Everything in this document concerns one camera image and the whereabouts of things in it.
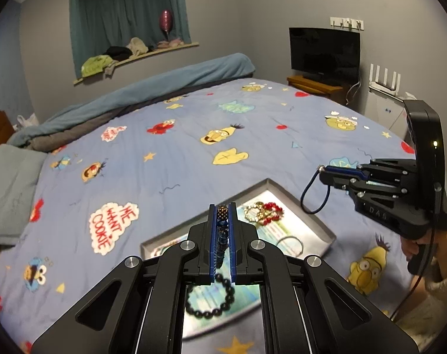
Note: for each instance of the white cabinet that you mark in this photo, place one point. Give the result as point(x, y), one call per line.
point(388, 111)

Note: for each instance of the black clothing on sill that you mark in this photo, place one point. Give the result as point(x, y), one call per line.
point(118, 53)

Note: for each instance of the beige cloth on sill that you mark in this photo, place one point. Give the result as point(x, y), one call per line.
point(137, 47)

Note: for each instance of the green cloth on sill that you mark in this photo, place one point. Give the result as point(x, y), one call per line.
point(95, 65)

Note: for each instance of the person's right hand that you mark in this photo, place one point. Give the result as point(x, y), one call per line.
point(410, 248)

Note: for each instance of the teal rolled blanket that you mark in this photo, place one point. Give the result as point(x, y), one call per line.
point(76, 121)

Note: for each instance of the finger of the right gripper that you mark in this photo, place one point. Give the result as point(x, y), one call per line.
point(344, 181)
point(345, 172)

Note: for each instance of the printed colourful paper sheet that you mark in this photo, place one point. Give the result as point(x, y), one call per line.
point(291, 234)

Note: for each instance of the blue cartoon bed sheet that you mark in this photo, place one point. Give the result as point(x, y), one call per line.
point(100, 197)

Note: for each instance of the black tv monitor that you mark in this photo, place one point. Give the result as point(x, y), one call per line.
point(331, 53)

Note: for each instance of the grey shallow cardboard tray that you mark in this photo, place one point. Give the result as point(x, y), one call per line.
point(314, 223)

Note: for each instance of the wooden tv stand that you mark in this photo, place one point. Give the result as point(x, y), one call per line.
point(337, 93)

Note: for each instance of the white wall hook rack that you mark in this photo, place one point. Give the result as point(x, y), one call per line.
point(347, 23)

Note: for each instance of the teal window curtain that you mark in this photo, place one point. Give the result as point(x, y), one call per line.
point(97, 24)

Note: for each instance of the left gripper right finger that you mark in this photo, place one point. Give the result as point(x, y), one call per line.
point(306, 306)

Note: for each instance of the pink balloon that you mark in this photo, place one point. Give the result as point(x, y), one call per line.
point(166, 22)

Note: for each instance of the grey-blue pillow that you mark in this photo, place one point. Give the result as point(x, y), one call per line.
point(19, 174)

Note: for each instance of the white wifi router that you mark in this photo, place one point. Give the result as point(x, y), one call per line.
point(384, 81)

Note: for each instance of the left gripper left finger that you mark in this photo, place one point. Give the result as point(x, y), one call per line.
point(139, 306)

